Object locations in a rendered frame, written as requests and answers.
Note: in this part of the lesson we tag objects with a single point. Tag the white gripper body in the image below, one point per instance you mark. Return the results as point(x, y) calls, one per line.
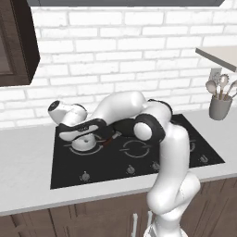
point(83, 144)

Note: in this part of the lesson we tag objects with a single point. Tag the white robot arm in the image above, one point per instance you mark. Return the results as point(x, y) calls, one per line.
point(172, 160)

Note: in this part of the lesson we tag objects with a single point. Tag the black hob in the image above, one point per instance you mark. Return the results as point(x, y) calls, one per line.
point(105, 163)

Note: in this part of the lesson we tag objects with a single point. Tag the grey hob knob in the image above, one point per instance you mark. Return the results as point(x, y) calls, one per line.
point(84, 177)
point(130, 169)
point(155, 166)
point(203, 159)

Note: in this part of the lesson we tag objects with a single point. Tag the brown cupboard door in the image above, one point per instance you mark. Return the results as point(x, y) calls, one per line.
point(102, 219)
point(31, 225)
point(216, 209)

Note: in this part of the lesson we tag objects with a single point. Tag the grey utensil pot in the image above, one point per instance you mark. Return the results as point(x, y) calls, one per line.
point(219, 108)

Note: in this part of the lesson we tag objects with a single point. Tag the grey extractor hood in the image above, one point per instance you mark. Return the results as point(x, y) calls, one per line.
point(123, 2)

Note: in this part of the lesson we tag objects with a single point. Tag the wooden slotted spoon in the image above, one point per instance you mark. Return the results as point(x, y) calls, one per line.
point(223, 81)

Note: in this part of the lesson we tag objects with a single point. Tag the dark brown wall cupboard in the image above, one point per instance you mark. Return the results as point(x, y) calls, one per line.
point(15, 43)

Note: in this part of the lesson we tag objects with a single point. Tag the white wall socket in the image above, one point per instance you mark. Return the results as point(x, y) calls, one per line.
point(215, 73)

